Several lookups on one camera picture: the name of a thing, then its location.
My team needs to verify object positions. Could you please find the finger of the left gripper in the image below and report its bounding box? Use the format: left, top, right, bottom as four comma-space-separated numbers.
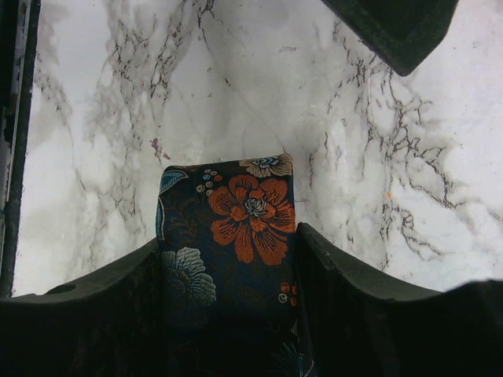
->
325, 0, 458, 76

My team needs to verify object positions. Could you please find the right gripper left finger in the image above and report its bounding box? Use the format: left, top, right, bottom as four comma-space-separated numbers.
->
1, 240, 177, 376

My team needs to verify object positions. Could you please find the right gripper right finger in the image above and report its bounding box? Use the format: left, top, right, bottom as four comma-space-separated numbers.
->
296, 223, 502, 376

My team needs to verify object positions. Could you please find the black metal base rail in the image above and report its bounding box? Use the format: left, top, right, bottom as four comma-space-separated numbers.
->
1, 1, 41, 299

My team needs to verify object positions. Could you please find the navy floral tie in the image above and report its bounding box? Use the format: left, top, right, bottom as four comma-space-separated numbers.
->
156, 154, 316, 376

